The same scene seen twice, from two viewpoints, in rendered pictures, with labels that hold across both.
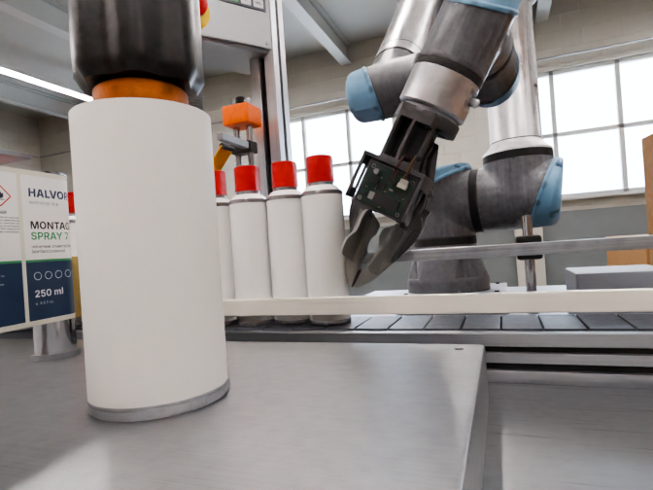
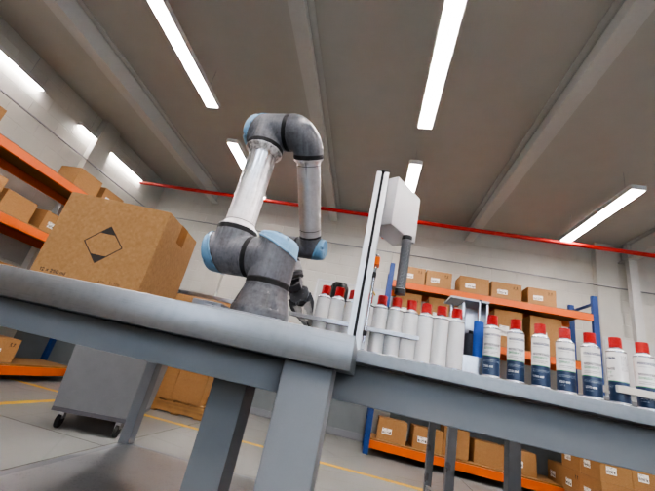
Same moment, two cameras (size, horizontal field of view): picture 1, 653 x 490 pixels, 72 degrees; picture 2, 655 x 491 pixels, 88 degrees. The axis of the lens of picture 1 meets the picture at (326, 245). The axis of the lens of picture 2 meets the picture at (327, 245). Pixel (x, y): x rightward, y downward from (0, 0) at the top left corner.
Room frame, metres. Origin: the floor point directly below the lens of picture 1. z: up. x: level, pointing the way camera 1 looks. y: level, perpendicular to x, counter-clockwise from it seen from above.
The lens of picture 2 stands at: (1.76, -0.27, 0.78)
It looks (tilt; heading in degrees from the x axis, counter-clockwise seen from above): 21 degrees up; 169
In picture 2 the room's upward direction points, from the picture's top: 13 degrees clockwise
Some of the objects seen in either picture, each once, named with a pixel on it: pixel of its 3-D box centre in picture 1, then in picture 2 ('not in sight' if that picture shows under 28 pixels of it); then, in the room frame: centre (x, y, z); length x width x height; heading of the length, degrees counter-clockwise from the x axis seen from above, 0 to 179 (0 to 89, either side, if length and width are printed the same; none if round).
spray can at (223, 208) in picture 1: (218, 247); (364, 321); (0.61, 0.15, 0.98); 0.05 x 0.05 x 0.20
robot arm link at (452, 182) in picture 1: (445, 202); (272, 258); (0.86, -0.23, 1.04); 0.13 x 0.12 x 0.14; 62
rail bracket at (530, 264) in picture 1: (532, 283); not in sight; (0.54, -0.24, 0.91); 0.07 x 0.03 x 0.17; 159
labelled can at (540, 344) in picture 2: not in sight; (540, 356); (0.82, 0.68, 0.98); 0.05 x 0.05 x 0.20
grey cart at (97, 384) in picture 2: not in sight; (123, 366); (-1.80, -1.13, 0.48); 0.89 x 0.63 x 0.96; 178
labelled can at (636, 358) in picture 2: not in sight; (645, 376); (0.93, 0.97, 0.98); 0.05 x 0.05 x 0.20
